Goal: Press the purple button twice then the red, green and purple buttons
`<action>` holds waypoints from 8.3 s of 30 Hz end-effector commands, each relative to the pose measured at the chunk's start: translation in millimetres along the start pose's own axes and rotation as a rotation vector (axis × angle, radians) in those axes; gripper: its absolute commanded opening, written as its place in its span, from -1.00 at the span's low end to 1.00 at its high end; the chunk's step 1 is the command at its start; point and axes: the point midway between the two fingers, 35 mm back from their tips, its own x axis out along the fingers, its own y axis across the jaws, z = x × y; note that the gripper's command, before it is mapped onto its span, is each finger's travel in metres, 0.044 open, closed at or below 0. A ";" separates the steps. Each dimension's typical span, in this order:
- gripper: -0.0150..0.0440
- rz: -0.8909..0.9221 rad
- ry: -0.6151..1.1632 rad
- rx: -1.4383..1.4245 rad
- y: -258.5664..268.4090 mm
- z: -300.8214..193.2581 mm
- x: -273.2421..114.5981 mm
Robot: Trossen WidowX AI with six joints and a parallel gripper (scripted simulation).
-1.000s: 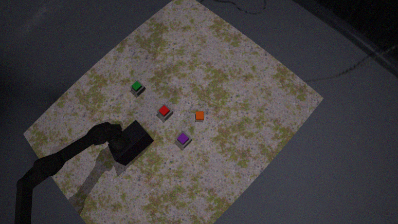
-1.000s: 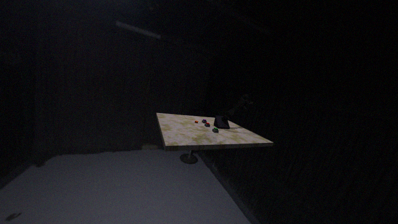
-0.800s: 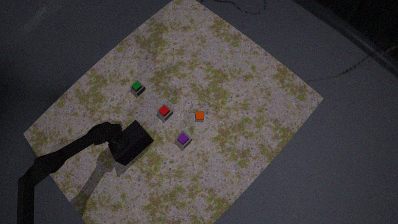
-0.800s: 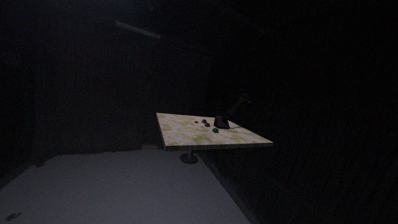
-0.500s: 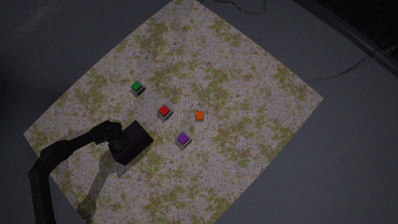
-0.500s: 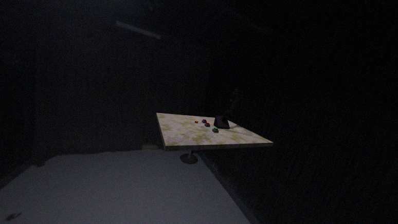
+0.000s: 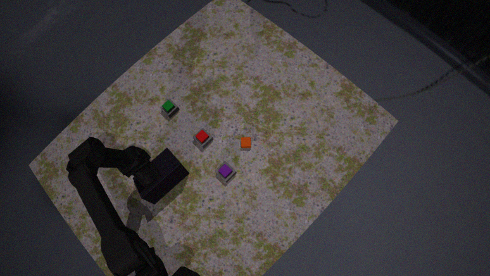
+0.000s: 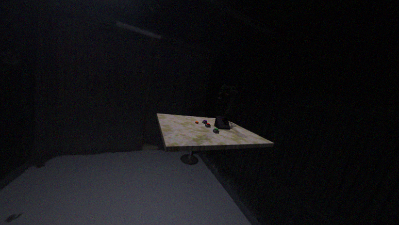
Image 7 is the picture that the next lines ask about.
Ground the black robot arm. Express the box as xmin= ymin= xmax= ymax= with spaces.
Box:
xmin=66 ymin=137 xmax=168 ymax=276

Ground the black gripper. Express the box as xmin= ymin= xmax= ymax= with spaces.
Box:
xmin=172 ymin=267 xmax=200 ymax=276

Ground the orange block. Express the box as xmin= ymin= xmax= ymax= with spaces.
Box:
xmin=241 ymin=137 xmax=251 ymax=148

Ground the red button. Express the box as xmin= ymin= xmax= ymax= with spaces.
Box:
xmin=193 ymin=128 xmax=213 ymax=149

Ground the purple button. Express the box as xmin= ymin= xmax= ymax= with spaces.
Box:
xmin=216 ymin=162 xmax=236 ymax=183

